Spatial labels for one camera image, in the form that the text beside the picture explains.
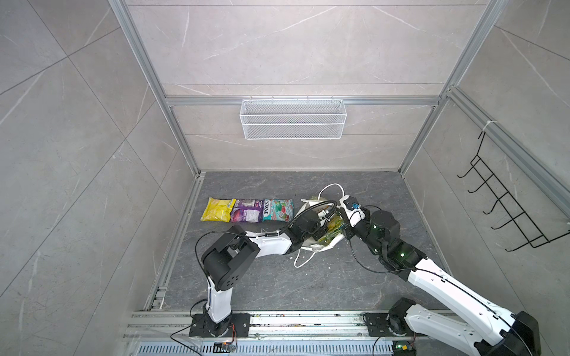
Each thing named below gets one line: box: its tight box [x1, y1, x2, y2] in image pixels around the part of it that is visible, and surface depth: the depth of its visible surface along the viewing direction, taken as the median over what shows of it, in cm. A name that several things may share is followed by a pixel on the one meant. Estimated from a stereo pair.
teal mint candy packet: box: [261, 198, 294, 222], surface depth 103 cm
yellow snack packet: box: [200, 196, 237, 223], surface depth 102 cm
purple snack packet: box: [230, 198, 264, 224], surface depth 103 cm
